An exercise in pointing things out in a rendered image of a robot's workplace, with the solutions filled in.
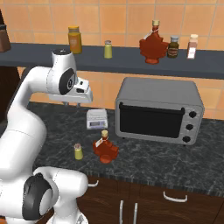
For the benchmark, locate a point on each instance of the dark wood cupboard door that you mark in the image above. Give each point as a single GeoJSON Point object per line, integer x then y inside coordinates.
{"type": "Point", "coordinates": [99, 211]}
{"type": "Point", "coordinates": [175, 215]}

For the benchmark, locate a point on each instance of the dark wood drawer front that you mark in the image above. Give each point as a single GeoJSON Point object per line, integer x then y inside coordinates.
{"type": "Point", "coordinates": [116, 189]}
{"type": "Point", "coordinates": [198, 205]}

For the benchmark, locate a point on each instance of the yellow-green shaker grey cap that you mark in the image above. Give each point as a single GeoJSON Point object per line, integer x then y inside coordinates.
{"type": "Point", "coordinates": [108, 51]}
{"type": "Point", "coordinates": [78, 153]}

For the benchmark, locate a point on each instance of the dark brown jar grey lid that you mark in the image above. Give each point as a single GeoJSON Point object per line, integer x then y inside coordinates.
{"type": "Point", "coordinates": [173, 49]}

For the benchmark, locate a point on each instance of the grey toaster oven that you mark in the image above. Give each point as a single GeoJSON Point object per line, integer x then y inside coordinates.
{"type": "Point", "coordinates": [160, 93]}

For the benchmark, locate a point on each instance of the pink spice bottle white label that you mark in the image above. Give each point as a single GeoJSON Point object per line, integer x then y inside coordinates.
{"type": "Point", "coordinates": [192, 48]}

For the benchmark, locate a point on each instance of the dark wood cabinet side panel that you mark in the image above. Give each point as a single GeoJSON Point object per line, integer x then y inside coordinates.
{"type": "Point", "coordinates": [7, 93]}

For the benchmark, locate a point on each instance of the amber jar yellow lid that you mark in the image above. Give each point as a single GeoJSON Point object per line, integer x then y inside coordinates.
{"type": "Point", "coordinates": [75, 40]}

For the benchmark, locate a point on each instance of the dark grey wall shelf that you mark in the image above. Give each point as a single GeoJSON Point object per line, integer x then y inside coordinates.
{"type": "Point", "coordinates": [125, 62]}

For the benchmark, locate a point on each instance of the white kitchen scale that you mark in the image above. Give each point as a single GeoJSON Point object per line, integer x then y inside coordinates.
{"type": "Point", "coordinates": [97, 118]}

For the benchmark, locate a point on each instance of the red maple-leaf syrup bottle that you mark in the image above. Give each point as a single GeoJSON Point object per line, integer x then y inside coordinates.
{"type": "Point", "coordinates": [153, 48]}
{"type": "Point", "coordinates": [105, 150]}

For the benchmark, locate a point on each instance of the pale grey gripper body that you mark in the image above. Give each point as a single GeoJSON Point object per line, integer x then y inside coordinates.
{"type": "Point", "coordinates": [73, 97]}

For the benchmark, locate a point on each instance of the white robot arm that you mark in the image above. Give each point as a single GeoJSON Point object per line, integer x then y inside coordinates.
{"type": "Point", "coordinates": [26, 137]}

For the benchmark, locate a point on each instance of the black toaster oven door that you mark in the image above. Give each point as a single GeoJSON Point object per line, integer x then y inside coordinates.
{"type": "Point", "coordinates": [150, 122]}

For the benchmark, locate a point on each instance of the black toaster oven knob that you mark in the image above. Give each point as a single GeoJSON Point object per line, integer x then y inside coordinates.
{"type": "Point", "coordinates": [192, 114]}
{"type": "Point", "coordinates": [186, 139]}
{"type": "Point", "coordinates": [190, 127]}

